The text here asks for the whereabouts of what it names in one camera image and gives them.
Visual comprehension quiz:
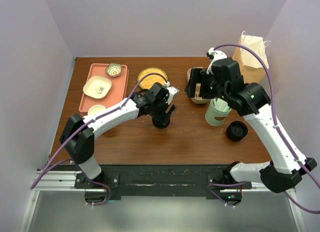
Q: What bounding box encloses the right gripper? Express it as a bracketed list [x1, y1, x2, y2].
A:
[184, 67, 229, 101]

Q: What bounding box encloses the black coffee cup lid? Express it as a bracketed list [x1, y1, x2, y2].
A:
[152, 118, 171, 129]

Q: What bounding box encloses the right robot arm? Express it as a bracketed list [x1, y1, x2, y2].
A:
[185, 58, 317, 193]

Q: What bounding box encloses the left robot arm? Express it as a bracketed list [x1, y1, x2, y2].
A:
[60, 83, 179, 188]

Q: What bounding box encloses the cardboard cup carrier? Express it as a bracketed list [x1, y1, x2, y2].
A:
[187, 68, 210, 104]

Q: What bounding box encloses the green straw holder cup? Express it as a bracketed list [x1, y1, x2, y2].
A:
[205, 99, 232, 126]

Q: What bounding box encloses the yellow woven coaster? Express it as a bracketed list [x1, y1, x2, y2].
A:
[137, 68, 168, 89]

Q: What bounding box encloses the pink rectangular tray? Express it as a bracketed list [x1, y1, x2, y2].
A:
[78, 63, 129, 115]

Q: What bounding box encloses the brown paper bag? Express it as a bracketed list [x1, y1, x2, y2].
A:
[232, 31, 271, 83]

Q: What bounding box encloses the stack of black lids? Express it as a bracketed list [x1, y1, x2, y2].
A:
[226, 121, 248, 142]

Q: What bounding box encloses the small patterned dish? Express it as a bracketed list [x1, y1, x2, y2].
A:
[105, 63, 122, 78]

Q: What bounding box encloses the stack of paper cups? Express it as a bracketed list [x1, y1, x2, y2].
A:
[87, 104, 106, 115]

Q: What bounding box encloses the cream square plate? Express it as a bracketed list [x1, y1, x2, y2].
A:
[82, 76, 112, 100]

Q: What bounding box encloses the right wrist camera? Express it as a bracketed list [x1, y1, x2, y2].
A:
[206, 48, 227, 75]

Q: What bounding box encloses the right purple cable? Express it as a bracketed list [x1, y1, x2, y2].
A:
[207, 43, 320, 214]

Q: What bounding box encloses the purple cable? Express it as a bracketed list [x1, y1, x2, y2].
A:
[207, 43, 320, 214]
[29, 73, 171, 207]

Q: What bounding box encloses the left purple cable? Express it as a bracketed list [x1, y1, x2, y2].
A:
[29, 73, 171, 207]

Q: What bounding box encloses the aluminium rail frame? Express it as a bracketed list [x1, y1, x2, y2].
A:
[20, 165, 307, 231]

